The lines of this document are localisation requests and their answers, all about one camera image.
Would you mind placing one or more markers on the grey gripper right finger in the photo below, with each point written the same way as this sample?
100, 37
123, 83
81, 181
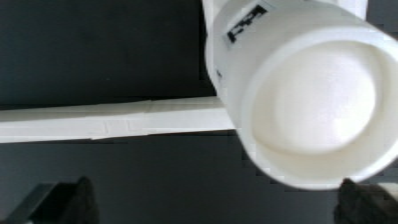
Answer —
367, 203

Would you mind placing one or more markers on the white front wall bar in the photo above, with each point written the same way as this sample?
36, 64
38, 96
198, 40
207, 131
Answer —
114, 120

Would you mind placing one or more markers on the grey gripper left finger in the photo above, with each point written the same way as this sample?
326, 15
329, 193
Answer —
57, 204

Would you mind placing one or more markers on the white lamp shade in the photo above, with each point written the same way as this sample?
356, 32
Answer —
303, 66

